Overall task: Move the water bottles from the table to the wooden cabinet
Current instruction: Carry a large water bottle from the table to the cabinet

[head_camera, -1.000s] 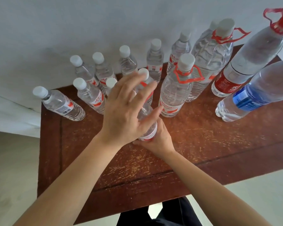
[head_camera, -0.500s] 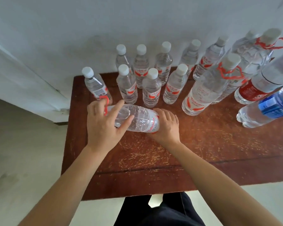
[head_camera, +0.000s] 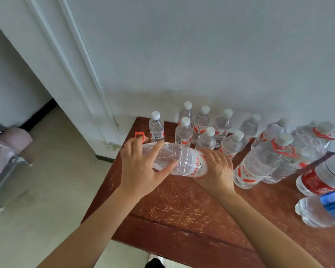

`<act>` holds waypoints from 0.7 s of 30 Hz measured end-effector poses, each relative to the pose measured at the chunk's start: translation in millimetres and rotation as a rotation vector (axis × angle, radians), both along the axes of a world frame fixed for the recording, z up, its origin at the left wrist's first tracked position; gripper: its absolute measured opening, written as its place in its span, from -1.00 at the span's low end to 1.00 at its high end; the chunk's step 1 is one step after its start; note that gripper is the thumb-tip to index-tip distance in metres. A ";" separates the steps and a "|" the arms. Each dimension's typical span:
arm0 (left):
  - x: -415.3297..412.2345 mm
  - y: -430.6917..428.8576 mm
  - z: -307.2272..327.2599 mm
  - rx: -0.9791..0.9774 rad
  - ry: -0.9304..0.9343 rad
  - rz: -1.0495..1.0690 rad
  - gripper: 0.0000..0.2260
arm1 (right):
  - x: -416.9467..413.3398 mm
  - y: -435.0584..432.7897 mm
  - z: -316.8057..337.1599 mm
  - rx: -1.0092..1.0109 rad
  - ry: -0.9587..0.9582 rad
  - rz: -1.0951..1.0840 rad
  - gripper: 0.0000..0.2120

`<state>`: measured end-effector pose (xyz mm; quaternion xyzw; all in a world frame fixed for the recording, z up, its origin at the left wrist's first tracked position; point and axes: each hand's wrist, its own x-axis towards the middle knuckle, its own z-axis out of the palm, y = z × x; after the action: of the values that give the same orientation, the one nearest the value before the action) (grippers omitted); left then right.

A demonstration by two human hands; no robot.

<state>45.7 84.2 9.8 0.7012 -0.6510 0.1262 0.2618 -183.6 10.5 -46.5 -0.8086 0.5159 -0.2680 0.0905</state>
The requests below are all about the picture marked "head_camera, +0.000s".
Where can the person's right hand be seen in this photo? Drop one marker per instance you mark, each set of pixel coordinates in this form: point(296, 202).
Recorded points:
point(219, 175)

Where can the person's left hand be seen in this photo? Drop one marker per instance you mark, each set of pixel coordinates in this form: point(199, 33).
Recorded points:
point(139, 173)

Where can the row of small water bottles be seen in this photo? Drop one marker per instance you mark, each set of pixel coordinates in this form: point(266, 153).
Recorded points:
point(184, 133)

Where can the blue-label Aquafina bottle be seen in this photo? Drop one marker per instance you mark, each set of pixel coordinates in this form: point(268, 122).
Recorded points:
point(310, 209)

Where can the red label red cap bottle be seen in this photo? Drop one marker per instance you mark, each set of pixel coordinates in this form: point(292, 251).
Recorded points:
point(318, 181)

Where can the person's left forearm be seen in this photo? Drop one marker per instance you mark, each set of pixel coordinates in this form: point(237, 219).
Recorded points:
point(95, 234)

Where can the person's right forearm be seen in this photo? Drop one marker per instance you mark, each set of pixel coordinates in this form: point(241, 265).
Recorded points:
point(262, 234)

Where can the person's black trousers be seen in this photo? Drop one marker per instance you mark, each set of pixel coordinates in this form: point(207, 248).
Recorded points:
point(155, 263)

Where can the dark red wooden table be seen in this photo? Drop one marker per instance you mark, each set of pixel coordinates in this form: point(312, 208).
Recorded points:
point(184, 214)

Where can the pink padded metal chair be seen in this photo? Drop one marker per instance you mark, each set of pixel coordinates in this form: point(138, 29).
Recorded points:
point(14, 139)

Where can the white door frame trim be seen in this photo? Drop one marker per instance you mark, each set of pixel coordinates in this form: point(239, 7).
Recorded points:
point(58, 66)

